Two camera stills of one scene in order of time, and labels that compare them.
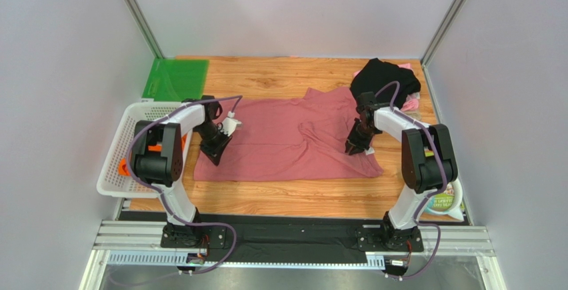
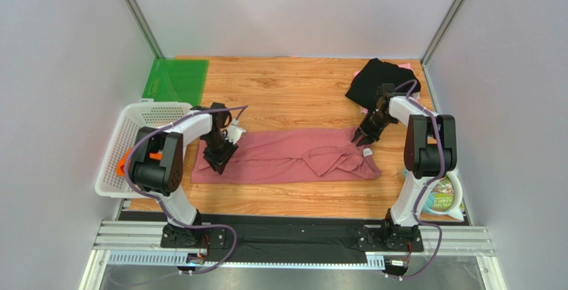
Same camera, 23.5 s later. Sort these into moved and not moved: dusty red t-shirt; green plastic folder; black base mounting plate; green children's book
Moved: dusty red t-shirt
Not moved: black base mounting plate; green plastic folder; green children's book
